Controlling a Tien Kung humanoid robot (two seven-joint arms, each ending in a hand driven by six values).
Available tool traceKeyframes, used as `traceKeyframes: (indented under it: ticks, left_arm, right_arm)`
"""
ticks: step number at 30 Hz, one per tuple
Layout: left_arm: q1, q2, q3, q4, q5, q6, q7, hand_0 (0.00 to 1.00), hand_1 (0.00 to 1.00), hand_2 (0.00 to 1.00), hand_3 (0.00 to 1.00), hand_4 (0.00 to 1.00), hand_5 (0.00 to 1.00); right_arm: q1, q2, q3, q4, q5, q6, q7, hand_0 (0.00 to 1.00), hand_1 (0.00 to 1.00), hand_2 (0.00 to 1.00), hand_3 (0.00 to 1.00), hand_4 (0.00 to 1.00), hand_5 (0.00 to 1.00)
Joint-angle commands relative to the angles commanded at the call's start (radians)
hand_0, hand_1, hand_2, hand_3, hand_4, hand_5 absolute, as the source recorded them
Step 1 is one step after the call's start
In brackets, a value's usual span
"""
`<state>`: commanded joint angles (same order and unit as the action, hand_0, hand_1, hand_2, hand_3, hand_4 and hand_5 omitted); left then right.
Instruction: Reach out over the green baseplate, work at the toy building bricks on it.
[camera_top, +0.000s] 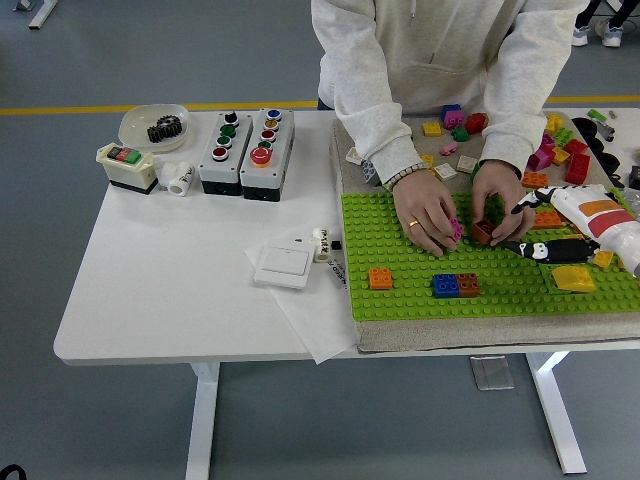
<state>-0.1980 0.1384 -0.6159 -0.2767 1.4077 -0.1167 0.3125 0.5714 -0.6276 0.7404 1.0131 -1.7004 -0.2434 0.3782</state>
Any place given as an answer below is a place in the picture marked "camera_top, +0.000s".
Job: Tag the white table leg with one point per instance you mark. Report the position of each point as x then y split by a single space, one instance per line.
554 415
202 425

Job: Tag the white paper sheet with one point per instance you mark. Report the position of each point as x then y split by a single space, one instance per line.
315 325

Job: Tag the red two-by-two brick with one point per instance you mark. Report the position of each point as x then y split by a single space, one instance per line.
476 123
575 146

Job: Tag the grey metal part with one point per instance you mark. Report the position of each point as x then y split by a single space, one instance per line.
605 129

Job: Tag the orange two-by-two brick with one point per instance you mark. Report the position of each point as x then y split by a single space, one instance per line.
380 279

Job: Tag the light grey two-by-four brick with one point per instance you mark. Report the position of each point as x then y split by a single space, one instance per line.
371 176

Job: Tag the person's left hand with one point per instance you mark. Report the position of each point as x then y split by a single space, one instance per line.
510 195

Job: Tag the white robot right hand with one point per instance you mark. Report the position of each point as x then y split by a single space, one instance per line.
600 215

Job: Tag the clear yellow brick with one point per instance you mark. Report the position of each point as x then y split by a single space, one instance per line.
427 160

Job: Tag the grey four-button control box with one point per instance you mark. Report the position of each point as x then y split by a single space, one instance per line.
216 170

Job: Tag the person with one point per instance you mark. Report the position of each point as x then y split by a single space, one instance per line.
610 34
450 50

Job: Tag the person's right hand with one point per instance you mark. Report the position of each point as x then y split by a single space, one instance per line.
425 210

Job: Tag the magenta two-by-two brick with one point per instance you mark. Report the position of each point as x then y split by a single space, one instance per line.
456 231

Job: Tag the white wall switch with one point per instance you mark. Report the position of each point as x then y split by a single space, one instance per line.
282 265

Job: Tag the small green piece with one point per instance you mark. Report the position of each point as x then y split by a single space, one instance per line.
596 115

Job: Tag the cream red-green switch box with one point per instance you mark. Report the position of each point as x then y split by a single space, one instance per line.
131 175

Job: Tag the small black box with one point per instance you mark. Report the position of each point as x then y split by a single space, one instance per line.
635 177

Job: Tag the small green brick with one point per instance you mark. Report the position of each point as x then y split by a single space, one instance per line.
460 134

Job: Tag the large magenta brick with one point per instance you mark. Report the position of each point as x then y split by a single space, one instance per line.
541 159

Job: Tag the white square tile brick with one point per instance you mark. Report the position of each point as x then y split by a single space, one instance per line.
467 164
353 156
444 171

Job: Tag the white printed label strip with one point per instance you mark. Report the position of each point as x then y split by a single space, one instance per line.
339 272

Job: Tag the red two-by-four brick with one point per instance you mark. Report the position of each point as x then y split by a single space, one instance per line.
579 169

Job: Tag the white desk foot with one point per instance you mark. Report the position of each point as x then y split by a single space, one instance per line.
40 15

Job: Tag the yellow small brick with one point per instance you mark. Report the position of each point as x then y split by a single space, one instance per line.
561 156

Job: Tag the lime green brick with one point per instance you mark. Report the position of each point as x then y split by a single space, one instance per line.
564 136

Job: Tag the orange two-by-four brick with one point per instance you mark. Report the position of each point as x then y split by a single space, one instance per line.
535 180
547 220

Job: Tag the small pink flat piece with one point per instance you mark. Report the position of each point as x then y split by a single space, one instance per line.
449 148

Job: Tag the grey-brown mat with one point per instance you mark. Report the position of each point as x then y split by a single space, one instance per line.
400 335

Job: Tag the black metal gear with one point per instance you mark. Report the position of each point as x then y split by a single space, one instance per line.
164 131

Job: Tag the yellow brick pile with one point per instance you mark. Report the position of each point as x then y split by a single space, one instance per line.
554 123

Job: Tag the small black part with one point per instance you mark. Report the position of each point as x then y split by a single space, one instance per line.
617 178

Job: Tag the person's left forearm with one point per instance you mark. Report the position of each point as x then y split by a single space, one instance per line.
515 120

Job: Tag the white plastic dish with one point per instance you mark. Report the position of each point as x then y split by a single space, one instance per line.
135 125

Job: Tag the brown two-by-two brick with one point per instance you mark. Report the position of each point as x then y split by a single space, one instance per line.
482 232
469 286

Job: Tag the metal floor plate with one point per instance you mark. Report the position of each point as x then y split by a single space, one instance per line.
491 372

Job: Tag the yellow two-by-two brick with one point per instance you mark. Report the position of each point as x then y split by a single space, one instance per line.
432 129
602 258

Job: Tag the green studded baseplate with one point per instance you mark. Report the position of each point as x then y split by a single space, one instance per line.
375 235

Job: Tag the yellow curved slope brick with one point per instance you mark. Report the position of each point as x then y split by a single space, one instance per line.
575 279

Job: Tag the grey emergency-stop control box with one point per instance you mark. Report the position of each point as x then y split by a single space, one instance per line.
280 150

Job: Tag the green square plate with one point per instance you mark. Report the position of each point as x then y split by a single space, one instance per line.
545 272

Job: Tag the white pipe tee fitting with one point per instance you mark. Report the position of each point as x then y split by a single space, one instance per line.
180 181

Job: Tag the blue two-by-two brick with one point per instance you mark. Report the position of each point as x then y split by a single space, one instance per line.
445 286

